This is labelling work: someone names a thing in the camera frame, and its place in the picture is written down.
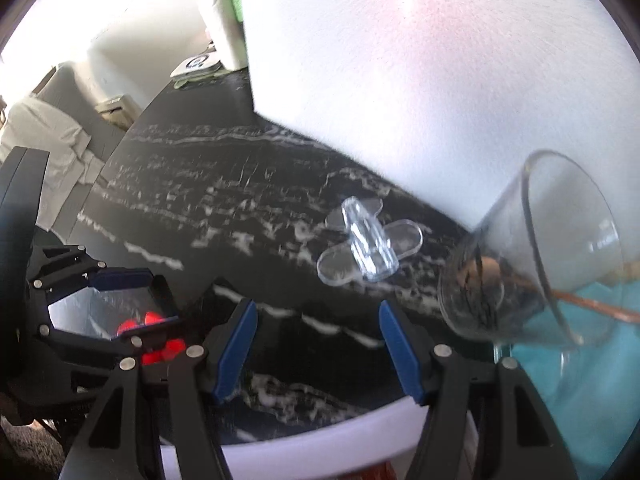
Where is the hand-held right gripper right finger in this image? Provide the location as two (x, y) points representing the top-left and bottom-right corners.
(378, 300), (579, 480)

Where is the white storage box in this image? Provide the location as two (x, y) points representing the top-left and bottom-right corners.
(159, 394), (477, 480)

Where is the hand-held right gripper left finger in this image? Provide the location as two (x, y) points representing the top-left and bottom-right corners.
(60, 298), (259, 480)

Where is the silver foil packet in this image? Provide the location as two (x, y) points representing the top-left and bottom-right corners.
(46, 274), (187, 367)

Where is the clear glass cup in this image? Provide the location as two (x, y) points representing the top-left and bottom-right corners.
(436, 148), (640, 357)

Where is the clear plastic holder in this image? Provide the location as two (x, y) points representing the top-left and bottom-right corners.
(316, 195), (424, 289)

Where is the white round scale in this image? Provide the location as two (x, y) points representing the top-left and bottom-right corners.
(169, 51), (224, 82)

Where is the cardboard box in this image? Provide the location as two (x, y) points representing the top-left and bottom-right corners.
(94, 94), (142, 129)

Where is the white paper towel roll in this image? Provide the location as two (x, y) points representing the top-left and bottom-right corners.
(196, 0), (249, 72)

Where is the white cloth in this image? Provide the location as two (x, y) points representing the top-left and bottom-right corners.
(0, 96), (107, 232)

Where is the grey sofa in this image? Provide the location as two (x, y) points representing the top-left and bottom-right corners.
(34, 61), (127, 162)

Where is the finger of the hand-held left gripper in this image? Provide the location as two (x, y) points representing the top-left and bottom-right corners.
(29, 244), (155, 295)
(39, 310), (182, 367)

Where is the teal cloth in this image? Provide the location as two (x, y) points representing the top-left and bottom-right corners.
(492, 280), (640, 480)

